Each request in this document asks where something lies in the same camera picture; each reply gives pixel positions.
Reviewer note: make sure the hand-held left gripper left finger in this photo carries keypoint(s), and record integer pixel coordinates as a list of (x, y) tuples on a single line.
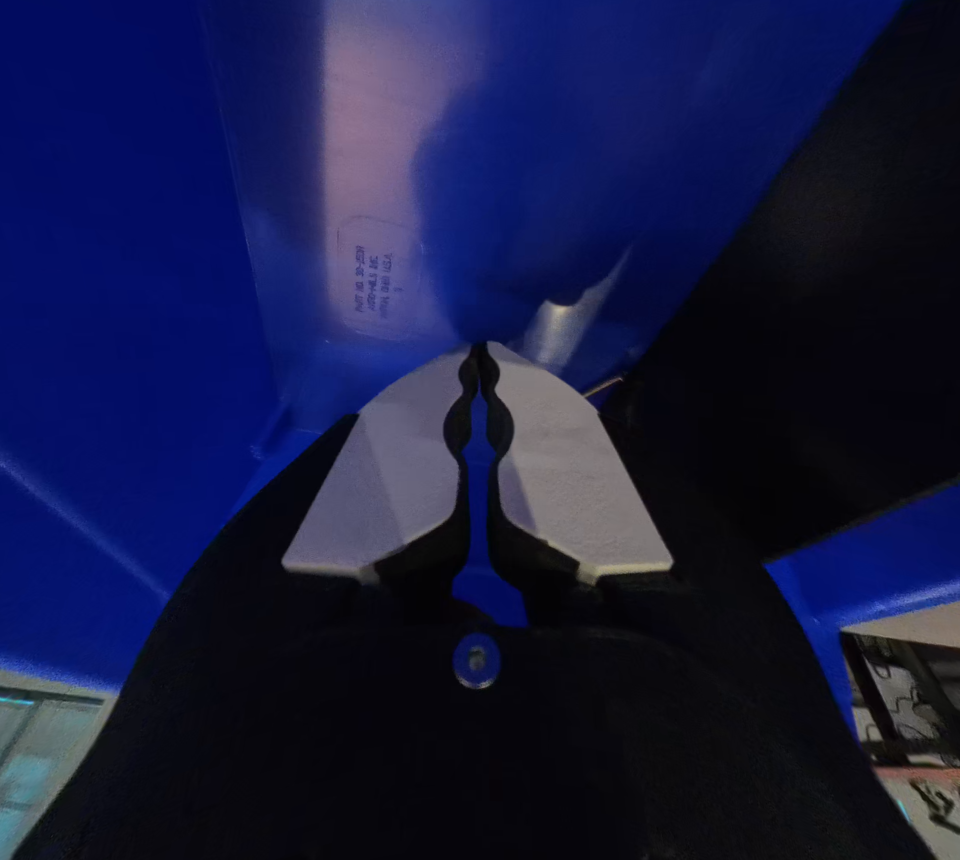
[(375, 485)]

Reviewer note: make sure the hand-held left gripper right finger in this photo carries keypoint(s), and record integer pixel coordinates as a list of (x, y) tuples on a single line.
[(585, 492)]

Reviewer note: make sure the small metal screw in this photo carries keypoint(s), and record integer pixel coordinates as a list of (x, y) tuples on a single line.
[(604, 387)]

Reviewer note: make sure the blue plastic bin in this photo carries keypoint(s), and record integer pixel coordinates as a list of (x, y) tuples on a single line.
[(187, 124)]

